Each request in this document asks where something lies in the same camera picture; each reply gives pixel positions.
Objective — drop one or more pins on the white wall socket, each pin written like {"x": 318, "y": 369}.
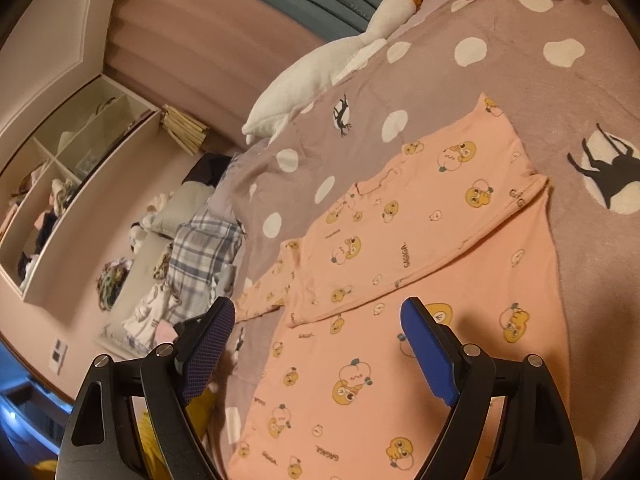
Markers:
{"x": 58, "y": 355}

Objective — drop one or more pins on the grey-green pillow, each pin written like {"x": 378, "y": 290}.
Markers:
{"x": 180, "y": 207}

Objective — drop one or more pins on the yellow cloth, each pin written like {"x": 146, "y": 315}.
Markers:
{"x": 147, "y": 442}

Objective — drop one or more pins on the window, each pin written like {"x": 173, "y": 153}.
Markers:
{"x": 20, "y": 390}

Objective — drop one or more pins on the bamboo stick bundle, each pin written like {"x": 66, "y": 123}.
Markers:
{"x": 182, "y": 127}

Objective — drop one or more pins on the pink cartoon-print pajama top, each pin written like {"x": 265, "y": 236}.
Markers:
{"x": 400, "y": 240}

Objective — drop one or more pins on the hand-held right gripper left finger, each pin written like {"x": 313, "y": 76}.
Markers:
{"x": 210, "y": 350}

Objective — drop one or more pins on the white shelf unit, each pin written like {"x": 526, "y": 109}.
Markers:
{"x": 100, "y": 200}

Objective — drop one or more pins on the white stuffed toy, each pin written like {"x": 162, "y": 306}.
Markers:
{"x": 145, "y": 222}

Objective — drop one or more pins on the grey plaid cloth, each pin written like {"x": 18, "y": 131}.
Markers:
{"x": 205, "y": 250}

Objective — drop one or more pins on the colourful cloth heap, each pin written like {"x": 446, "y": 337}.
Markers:
{"x": 112, "y": 280}

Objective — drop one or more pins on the clothes heap in shelf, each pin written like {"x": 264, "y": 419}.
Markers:
{"x": 47, "y": 225}

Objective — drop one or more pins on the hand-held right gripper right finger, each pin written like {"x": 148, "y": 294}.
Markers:
{"x": 430, "y": 355}

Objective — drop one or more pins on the white goose plush toy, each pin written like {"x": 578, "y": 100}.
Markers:
{"x": 310, "y": 80}

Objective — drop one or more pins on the dark cloth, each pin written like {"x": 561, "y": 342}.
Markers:
{"x": 207, "y": 170}

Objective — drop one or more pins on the mauve polka dot bed cover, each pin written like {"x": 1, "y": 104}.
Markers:
{"x": 425, "y": 85}

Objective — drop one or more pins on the white printed cloth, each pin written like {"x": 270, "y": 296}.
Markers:
{"x": 145, "y": 315}

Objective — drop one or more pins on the pink curtain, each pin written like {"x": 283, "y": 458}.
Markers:
{"x": 200, "y": 60}

